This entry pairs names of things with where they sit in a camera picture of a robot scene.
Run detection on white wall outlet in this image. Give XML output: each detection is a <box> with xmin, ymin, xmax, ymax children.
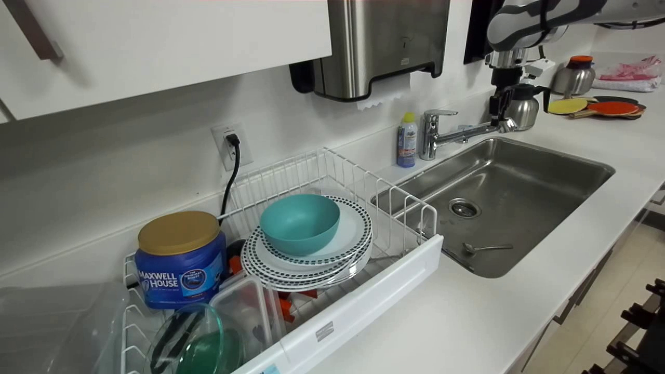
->
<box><xmin>211</xmin><ymin>123</ymin><xmax>254</xmax><ymax>171</ymax></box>

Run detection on clear plastic container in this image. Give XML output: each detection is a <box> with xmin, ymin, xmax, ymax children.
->
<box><xmin>206</xmin><ymin>274</ymin><xmax>292</xmax><ymax>355</ymax></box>

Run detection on blue coffee can tan lid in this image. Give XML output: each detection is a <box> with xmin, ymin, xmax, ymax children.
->
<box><xmin>134</xmin><ymin>209</ymin><xmax>229</xmax><ymax>311</ymax></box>

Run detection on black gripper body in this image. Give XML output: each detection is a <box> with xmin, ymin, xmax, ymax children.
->
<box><xmin>486</xmin><ymin>46</ymin><xmax>558</xmax><ymax>99</ymax></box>

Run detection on white folded cloth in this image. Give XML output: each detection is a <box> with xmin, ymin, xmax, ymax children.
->
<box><xmin>593</xmin><ymin>72</ymin><xmax>656</xmax><ymax>95</ymax></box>

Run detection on teal bowl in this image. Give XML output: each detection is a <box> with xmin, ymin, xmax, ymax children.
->
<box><xmin>259</xmin><ymin>190</ymin><xmax>343</xmax><ymax>257</ymax></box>

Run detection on red utensil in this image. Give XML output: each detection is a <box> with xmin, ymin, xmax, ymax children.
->
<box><xmin>277</xmin><ymin>287</ymin><xmax>320</xmax><ymax>323</ymax></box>

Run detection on black power cable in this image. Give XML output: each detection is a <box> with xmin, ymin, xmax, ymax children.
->
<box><xmin>218</xmin><ymin>130</ymin><xmax>244</xmax><ymax>217</ymax></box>

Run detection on metal sink drain strainer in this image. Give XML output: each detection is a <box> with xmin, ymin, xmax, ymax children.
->
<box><xmin>447</xmin><ymin>197</ymin><xmax>483</xmax><ymax>217</ymax></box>

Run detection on pink cloth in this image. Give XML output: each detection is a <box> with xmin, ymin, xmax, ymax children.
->
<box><xmin>610</xmin><ymin>53</ymin><xmax>665</xmax><ymax>83</ymax></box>

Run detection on metal spoon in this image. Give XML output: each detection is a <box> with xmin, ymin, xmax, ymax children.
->
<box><xmin>461</xmin><ymin>240</ymin><xmax>516</xmax><ymax>257</ymax></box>

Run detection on white patterned plate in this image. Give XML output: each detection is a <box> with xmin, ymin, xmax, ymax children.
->
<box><xmin>240</xmin><ymin>235</ymin><xmax>373</xmax><ymax>293</ymax></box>
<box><xmin>247</xmin><ymin>195</ymin><xmax>374</xmax><ymax>267</ymax></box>

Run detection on black hanging cloth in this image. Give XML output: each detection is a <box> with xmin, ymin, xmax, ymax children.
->
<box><xmin>461</xmin><ymin>0</ymin><xmax>504</xmax><ymax>67</ymax></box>

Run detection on steel paper towel dispenser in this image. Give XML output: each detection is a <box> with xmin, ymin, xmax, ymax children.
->
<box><xmin>289</xmin><ymin>0</ymin><xmax>454</xmax><ymax>103</ymax></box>

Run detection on chrome sink faucet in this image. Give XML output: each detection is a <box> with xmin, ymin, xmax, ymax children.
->
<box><xmin>417</xmin><ymin>107</ymin><xmax>511</xmax><ymax>163</ymax></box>

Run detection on black rack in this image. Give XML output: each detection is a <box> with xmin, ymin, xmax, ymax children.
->
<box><xmin>587</xmin><ymin>276</ymin><xmax>665</xmax><ymax>374</ymax></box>

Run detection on white upper cabinet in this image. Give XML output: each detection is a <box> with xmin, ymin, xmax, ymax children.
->
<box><xmin>0</xmin><ymin>0</ymin><xmax>334</xmax><ymax>124</ymax></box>

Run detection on brown cabinet handle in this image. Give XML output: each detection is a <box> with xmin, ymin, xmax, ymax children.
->
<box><xmin>5</xmin><ymin>0</ymin><xmax>66</xmax><ymax>62</ymax></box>

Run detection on white wire dish rack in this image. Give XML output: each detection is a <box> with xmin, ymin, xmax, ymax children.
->
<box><xmin>119</xmin><ymin>146</ymin><xmax>444</xmax><ymax>374</ymax></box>

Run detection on green glass bowl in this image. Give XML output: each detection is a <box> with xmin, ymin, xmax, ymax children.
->
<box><xmin>173</xmin><ymin>303</ymin><xmax>245</xmax><ymax>374</ymax></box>

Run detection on steel carafe orange lid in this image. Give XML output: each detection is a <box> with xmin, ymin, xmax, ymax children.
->
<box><xmin>552</xmin><ymin>53</ymin><xmax>599</xmax><ymax>99</ymax></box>

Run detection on orange plate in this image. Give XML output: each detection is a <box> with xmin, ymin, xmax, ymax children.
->
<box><xmin>571</xmin><ymin>93</ymin><xmax>649</xmax><ymax>123</ymax></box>

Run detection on stainless steel sink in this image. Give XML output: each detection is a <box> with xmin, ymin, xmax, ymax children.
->
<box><xmin>373</xmin><ymin>134</ymin><xmax>617</xmax><ymax>281</ymax></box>

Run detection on black utensil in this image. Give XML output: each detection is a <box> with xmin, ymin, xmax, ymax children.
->
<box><xmin>148</xmin><ymin>309</ymin><xmax>203</xmax><ymax>371</ymax></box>

